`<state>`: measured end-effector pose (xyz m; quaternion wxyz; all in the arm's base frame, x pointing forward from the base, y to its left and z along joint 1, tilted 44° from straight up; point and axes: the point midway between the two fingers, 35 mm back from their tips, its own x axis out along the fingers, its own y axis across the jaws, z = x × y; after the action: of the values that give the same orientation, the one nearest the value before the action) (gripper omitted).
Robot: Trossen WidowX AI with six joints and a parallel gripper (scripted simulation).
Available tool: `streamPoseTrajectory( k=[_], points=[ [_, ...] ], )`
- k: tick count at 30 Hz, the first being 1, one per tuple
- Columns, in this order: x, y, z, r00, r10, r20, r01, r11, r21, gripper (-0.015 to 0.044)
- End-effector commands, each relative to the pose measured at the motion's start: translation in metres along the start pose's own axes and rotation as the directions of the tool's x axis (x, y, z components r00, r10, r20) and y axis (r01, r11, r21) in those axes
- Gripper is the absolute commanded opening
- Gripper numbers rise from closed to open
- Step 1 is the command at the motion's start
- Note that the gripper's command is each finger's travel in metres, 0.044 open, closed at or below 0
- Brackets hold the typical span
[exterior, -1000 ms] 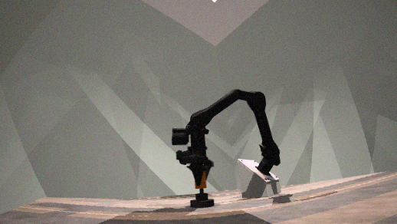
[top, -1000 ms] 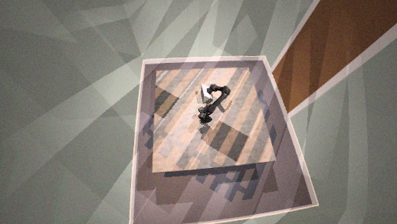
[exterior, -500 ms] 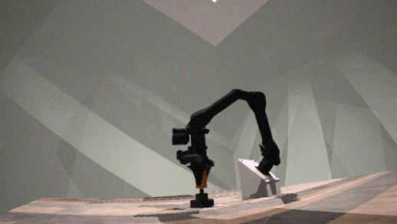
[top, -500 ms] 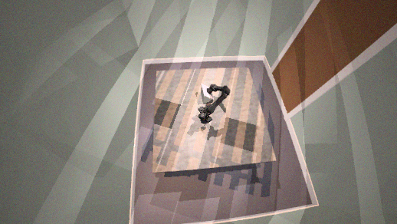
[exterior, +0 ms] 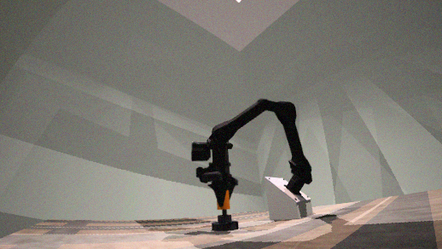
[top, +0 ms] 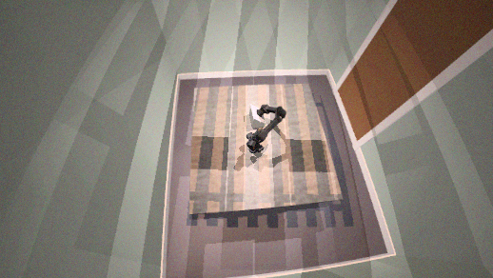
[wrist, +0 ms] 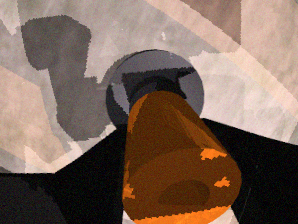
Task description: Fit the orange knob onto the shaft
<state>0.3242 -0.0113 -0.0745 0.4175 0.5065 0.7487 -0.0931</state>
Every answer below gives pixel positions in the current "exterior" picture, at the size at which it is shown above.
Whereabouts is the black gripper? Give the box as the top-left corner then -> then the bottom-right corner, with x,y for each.
202,159 -> 238,207

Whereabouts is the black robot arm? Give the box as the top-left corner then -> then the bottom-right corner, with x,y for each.
191,99 -> 312,195

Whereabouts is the orange knob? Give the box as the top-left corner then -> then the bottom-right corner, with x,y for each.
217,190 -> 230,210

